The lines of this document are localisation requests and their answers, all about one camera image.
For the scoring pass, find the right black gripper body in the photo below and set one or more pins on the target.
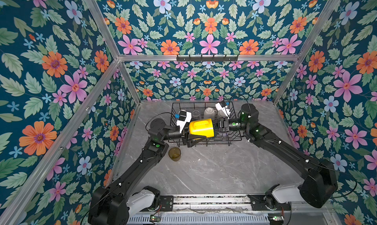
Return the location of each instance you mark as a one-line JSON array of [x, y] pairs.
[[222, 125]]

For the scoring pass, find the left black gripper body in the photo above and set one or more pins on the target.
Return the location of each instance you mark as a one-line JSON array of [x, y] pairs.
[[183, 135]]

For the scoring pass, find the olive green glass cup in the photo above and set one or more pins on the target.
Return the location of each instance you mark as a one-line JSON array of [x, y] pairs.
[[174, 154]]

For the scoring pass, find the white ceramic mug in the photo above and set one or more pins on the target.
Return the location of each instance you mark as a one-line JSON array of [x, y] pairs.
[[210, 113]]

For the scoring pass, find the yellow mug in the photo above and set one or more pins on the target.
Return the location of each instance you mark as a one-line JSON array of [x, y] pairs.
[[202, 128]]

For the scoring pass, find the clear glass cup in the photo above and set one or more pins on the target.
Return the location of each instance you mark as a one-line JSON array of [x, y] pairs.
[[196, 114]]

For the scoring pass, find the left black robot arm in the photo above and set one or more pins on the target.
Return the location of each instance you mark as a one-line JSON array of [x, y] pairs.
[[115, 204]]

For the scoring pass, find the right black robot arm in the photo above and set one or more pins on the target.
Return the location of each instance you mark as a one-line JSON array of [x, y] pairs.
[[319, 177]]

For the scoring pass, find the black wire dish rack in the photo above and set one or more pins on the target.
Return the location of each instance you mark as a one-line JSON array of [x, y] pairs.
[[220, 138]]

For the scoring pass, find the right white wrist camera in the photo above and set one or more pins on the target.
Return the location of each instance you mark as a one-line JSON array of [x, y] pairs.
[[222, 109]]

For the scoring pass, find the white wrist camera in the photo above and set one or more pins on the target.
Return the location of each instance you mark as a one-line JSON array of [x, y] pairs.
[[183, 119], [222, 109]]

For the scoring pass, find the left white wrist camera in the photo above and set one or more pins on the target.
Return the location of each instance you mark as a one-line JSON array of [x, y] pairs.
[[183, 119]]

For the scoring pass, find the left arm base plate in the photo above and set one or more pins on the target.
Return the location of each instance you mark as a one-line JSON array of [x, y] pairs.
[[163, 203]]

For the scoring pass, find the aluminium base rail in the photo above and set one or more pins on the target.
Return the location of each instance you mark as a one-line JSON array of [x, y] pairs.
[[239, 203]]

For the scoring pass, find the black wall hook rail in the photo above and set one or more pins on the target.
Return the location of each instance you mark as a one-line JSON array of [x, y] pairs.
[[207, 58]]

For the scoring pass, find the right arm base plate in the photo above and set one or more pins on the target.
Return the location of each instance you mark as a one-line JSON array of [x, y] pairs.
[[262, 202]]

